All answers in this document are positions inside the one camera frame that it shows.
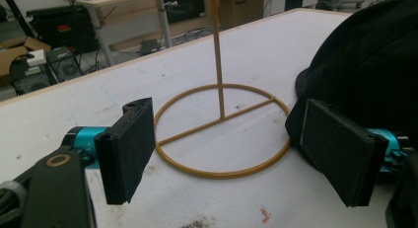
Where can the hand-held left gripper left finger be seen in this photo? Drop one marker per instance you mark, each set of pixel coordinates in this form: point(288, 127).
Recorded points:
point(126, 155)

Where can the small white box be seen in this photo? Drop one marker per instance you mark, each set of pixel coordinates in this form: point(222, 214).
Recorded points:
point(36, 58)

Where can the black electronic device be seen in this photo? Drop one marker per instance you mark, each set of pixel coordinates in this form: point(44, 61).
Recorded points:
point(31, 80)

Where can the black cap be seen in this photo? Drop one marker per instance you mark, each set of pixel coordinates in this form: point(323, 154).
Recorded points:
point(368, 57)

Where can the tall cardboard box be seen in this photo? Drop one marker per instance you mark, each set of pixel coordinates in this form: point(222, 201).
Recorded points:
point(241, 7)

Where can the black monitor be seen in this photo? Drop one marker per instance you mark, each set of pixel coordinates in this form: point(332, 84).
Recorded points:
point(184, 6)

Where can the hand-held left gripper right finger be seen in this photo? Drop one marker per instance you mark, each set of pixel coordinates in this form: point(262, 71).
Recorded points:
point(338, 152)

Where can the black device with round fan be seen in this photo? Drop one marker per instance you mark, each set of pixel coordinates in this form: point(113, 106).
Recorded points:
point(65, 66)

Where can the open cardboard box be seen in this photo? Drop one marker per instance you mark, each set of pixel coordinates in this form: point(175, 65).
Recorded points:
point(13, 53)

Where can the black power adapter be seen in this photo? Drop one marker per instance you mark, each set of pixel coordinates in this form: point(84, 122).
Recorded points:
point(149, 47)

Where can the black case with red label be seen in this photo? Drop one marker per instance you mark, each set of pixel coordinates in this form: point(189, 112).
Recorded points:
point(65, 30)

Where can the black slanted pole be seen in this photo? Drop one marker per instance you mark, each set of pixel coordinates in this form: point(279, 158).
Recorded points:
point(18, 14)

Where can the gold metal hat stand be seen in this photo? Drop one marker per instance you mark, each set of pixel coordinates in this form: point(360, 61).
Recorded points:
point(218, 73)

